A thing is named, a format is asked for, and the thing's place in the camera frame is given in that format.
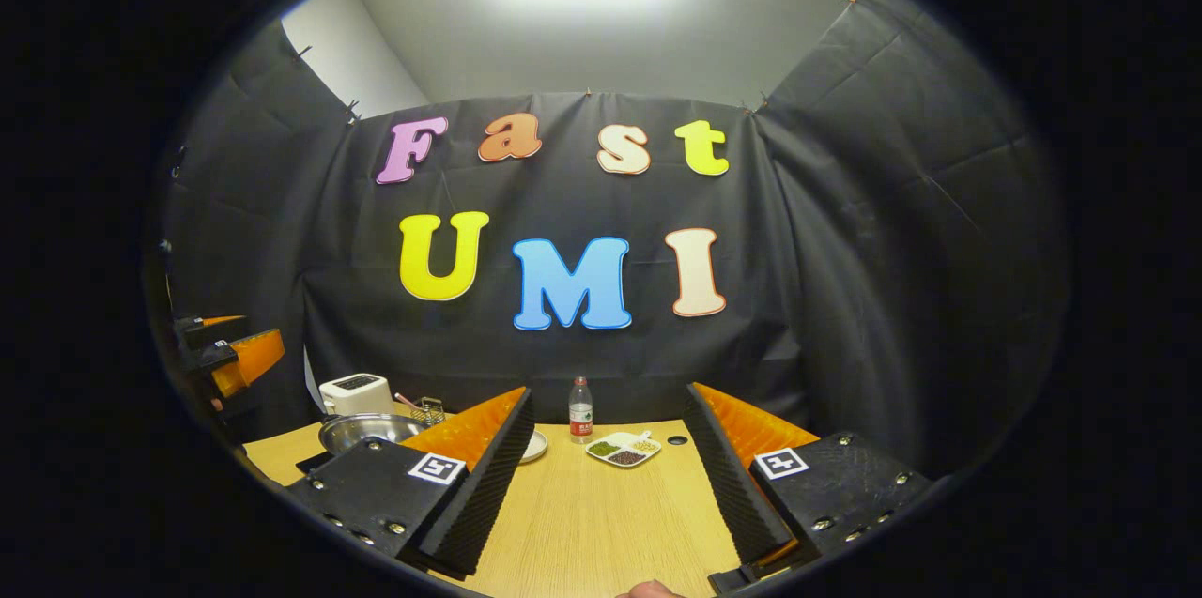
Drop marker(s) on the small portion of pale beans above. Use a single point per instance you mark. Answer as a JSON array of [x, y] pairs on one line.
[[644, 446]]

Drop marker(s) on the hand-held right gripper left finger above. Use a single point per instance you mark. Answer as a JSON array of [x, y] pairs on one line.
[[488, 495]]

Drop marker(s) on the dark red beans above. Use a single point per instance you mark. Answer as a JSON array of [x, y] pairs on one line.
[[626, 458]]

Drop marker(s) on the black induction cooktop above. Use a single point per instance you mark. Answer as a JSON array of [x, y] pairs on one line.
[[315, 462]]

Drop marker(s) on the clear water bottle red label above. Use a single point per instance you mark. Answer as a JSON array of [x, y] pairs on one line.
[[581, 415]]

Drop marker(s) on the white toaster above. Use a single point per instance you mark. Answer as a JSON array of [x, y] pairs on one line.
[[355, 396]]

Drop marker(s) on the stainless steel pot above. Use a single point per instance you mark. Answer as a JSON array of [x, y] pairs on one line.
[[366, 432]]

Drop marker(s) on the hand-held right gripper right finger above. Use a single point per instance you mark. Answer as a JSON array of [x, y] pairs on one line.
[[737, 495]]

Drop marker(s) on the white divided dish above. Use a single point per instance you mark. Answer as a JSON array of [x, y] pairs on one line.
[[624, 446]]

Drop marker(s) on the green mung beans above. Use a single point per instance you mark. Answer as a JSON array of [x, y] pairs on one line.
[[603, 449]]

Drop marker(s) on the pink straw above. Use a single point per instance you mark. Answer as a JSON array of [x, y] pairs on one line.
[[406, 399]]

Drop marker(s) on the black backdrop cloth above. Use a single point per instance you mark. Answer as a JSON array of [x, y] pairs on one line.
[[845, 298]]

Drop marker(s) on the white oval plate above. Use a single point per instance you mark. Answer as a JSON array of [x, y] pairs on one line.
[[535, 446]]

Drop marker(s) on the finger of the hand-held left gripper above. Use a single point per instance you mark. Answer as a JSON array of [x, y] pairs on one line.
[[211, 330], [249, 359]]

